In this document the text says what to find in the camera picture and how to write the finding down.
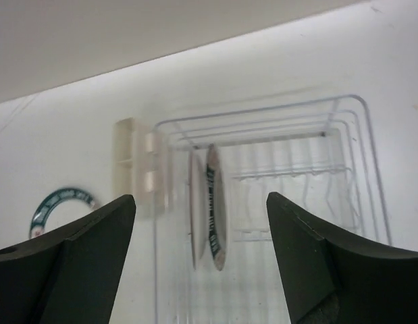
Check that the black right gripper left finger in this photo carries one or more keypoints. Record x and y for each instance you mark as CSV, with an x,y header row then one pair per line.
x,y
71,274

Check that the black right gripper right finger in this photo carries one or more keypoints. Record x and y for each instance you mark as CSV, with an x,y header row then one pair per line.
x,y
330,275

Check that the white plate green rim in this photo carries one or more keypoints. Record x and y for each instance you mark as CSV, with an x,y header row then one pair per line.
x,y
61,207

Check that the orange sunburst plate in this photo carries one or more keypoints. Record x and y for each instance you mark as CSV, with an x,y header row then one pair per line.
x,y
198,208

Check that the cream cutlery holder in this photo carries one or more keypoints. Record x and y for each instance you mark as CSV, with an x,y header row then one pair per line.
x,y
137,152

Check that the clear wire dish rack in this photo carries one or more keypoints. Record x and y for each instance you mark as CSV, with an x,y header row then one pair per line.
x,y
319,153

